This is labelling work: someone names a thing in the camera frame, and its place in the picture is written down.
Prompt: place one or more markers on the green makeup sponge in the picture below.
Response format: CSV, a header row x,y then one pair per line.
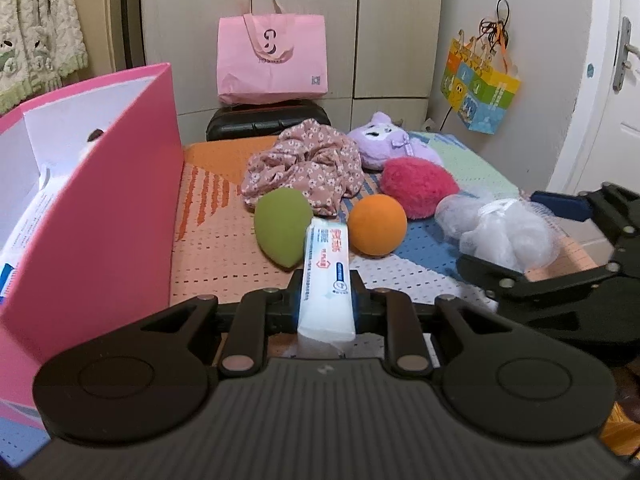
x,y
281,218

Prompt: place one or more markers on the pink floral scrunchie cloth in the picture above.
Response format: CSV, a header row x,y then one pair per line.
x,y
314,159

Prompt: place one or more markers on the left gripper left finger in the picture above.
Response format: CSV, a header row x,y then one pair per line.
x,y
249,323

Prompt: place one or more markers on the white door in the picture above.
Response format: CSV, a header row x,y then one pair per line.
x,y
610,152

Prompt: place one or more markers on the pink cardboard storage box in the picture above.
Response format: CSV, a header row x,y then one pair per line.
x,y
89,227

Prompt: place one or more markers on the cream knitted cardigan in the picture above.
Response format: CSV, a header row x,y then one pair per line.
x,y
41,44

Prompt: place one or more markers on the grey three-door wardrobe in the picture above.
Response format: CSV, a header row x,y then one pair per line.
x,y
356,57

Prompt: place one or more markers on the orange makeup sponge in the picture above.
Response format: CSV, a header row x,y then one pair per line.
x,y
377,225

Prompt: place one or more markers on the colourful paper gift bag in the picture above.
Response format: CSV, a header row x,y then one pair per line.
x,y
480,80

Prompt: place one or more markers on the black suitcase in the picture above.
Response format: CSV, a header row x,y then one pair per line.
x,y
248,121

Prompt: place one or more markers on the blue wet wipes pack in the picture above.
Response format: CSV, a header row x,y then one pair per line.
x,y
6,277

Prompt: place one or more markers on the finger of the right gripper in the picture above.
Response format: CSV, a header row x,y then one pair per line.
x,y
496,281
575,208

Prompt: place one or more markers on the beige tall cabinet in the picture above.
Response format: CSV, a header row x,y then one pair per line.
x,y
101,25

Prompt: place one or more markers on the white cat plush toy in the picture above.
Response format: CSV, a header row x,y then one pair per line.
x,y
95,135

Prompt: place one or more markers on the black clothes rack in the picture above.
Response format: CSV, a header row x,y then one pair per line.
x,y
132,36

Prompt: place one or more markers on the pink tote bag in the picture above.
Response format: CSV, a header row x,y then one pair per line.
x,y
271,58

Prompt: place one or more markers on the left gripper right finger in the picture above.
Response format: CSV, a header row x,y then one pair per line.
x,y
391,314

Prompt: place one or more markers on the silver door handle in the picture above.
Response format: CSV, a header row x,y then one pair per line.
x,y
624,48

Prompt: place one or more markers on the magenta fluffy pom pom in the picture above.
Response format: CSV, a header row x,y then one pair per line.
x,y
417,184

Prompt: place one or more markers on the purple Kuromi plush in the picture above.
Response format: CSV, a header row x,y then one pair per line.
x,y
380,140

